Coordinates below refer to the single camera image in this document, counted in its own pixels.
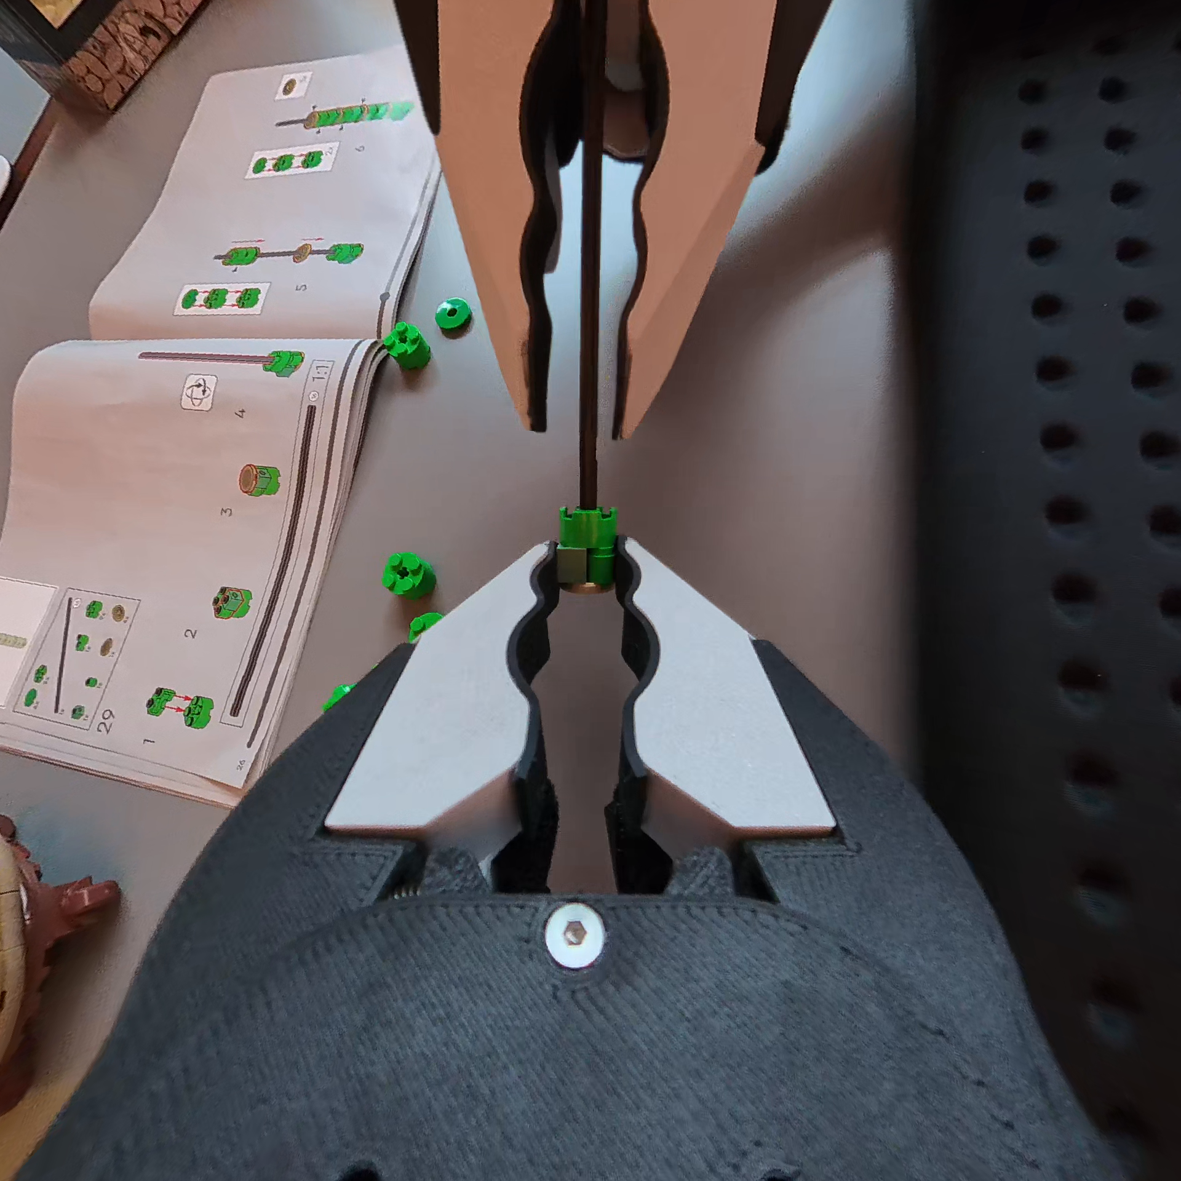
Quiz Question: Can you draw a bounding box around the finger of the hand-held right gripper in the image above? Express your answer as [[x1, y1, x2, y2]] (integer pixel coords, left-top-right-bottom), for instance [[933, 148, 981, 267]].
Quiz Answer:
[[432, 0, 567, 435], [609, 0, 784, 445]]

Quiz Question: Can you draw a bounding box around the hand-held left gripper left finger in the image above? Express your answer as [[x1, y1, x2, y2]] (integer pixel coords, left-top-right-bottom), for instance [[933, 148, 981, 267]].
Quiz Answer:
[[325, 540, 564, 895]]

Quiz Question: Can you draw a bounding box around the tan round toy pot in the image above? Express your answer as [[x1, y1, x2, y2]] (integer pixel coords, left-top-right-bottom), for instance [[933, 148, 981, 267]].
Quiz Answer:
[[0, 812, 124, 1115]]

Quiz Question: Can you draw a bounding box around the open instruction booklet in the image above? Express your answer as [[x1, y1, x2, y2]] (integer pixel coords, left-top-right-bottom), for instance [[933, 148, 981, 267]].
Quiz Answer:
[[0, 64, 445, 810]]

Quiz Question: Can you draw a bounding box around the row of small green pieces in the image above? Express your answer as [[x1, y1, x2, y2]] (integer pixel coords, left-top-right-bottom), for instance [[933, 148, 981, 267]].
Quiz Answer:
[[321, 296, 474, 719]]

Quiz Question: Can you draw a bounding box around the green round brick stack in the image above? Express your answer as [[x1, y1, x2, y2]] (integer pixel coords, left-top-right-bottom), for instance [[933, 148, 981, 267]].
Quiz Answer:
[[556, 505, 619, 598]]

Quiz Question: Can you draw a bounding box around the grey desk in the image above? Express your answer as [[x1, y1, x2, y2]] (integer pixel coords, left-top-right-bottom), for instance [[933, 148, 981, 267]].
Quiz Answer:
[[0, 0, 936, 1181]]

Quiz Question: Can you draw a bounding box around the long black axle rod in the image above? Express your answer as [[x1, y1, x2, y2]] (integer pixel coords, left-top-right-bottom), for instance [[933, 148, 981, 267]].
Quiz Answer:
[[576, 0, 608, 515]]

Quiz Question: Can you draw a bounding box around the black perforated mat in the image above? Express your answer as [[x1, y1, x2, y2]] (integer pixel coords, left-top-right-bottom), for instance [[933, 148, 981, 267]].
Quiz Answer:
[[909, 0, 1181, 1181]]

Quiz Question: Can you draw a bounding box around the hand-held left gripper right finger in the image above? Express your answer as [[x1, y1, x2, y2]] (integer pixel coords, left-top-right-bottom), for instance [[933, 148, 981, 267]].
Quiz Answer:
[[605, 536, 837, 895]]

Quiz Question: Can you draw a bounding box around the black toy set box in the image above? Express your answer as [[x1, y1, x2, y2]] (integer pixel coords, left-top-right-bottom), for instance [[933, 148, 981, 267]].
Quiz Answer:
[[0, 0, 212, 114]]

